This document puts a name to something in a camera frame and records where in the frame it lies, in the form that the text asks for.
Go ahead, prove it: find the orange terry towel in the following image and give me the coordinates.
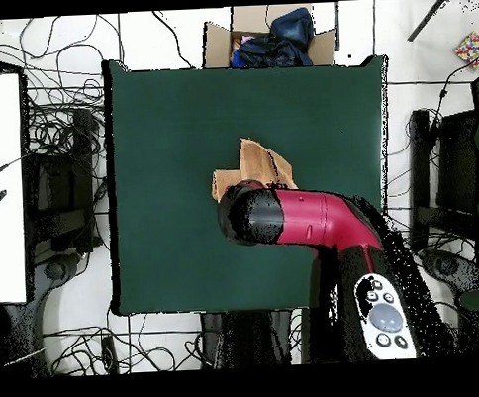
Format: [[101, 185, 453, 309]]
[[208, 135, 300, 203]]

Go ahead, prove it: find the colourful patterned item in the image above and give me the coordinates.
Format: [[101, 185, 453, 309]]
[[452, 30, 479, 72]]

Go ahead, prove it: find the dark green table cloth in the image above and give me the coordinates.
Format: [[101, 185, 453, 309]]
[[101, 48, 400, 317]]

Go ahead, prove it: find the brown cardboard box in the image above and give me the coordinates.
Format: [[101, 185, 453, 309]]
[[200, 1, 339, 71]]

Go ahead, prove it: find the dark blue clothing pile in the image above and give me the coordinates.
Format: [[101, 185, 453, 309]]
[[228, 6, 318, 70]]

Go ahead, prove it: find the black equipment case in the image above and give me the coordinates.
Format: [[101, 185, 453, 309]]
[[21, 107, 106, 256]]

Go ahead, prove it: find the grey black floor stand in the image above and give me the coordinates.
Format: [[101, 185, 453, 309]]
[[29, 249, 89, 316]]

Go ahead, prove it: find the black power strip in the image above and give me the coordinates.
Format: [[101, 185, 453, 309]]
[[99, 334, 122, 375]]

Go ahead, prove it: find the white side table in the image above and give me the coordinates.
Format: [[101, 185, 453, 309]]
[[0, 70, 31, 305]]

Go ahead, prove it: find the black rod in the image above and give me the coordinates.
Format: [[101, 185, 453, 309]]
[[404, 0, 454, 43]]

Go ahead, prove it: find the long black floor cable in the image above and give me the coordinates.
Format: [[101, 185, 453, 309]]
[[151, 8, 195, 71]]

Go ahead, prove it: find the black equipment with cables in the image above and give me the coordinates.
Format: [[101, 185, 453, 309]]
[[417, 245, 479, 299]]

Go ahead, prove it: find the black frame stand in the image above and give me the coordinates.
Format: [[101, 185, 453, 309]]
[[405, 106, 479, 251]]

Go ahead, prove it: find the black cable with connector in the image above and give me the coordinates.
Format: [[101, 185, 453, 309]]
[[427, 50, 479, 136]]

